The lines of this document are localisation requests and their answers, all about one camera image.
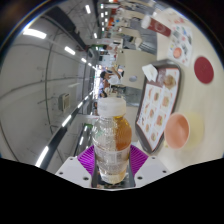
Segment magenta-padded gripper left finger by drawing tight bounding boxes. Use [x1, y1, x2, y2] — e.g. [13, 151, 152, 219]
[54, 143, 98, 189]

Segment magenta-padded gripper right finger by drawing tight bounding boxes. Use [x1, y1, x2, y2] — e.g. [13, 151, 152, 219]
[127, 143, 171, 188]

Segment clear plastic tea bottle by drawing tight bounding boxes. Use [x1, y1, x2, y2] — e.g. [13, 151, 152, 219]
[90, 97, 133, 185]

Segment dark brown food tray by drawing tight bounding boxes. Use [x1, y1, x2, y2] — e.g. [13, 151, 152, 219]
[134, 59, 183, 155]

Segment printed paper tray liner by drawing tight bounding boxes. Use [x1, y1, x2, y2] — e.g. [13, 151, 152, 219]
[137, 67, 181, 152]

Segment ceiling air conditioner unit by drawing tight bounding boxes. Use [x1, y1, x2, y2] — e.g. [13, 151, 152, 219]
[58, 92, 72, 113]

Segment person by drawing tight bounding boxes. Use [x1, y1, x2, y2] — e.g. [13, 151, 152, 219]
[99, 66, 124, 87]

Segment crumpled white napkin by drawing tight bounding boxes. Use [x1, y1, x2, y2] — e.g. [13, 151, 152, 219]
[141, 63, 159, 83]

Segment beige canteen chairs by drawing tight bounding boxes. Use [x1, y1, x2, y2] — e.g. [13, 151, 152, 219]
[113, 0, 158, 108]

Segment flat round red coaster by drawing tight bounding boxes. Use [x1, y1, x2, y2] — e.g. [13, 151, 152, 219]
[193, 55, 215, 85]

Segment printed sticker sheet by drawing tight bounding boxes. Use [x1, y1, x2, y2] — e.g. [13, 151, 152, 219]
[166, 23, 194, 68]

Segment red paper cup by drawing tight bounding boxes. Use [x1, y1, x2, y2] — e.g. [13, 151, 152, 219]
[140, 14, 173, 38]

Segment ceiling strip lights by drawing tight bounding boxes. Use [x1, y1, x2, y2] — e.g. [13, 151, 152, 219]
[21, 3, 111, 168]

